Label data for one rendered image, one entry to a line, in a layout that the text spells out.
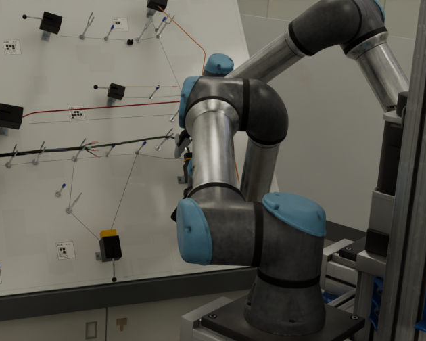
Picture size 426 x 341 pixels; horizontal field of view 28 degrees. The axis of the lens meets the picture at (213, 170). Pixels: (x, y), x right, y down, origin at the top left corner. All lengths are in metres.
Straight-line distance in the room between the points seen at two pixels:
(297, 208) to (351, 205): 3.73
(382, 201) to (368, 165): 3.43
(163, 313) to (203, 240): 1.10
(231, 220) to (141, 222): 1.03
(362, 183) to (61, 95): 2.90
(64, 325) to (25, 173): 0.44
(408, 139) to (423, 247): 0.20
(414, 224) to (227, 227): 0.34
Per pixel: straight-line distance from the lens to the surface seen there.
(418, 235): 1.56
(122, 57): 2.68
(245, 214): 1.49
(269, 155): 1.95
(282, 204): 1.49
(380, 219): 1.69
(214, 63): 2.31
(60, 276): 2.39
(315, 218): 1.49
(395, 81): 2.06
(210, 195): 1.52
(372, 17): 2.09
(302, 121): 5.30
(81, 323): 2.48
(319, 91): 5.20
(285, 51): 2.04
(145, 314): 2.53
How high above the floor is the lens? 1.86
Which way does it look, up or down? 16 degrees down
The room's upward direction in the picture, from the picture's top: 4 degrees clockwise
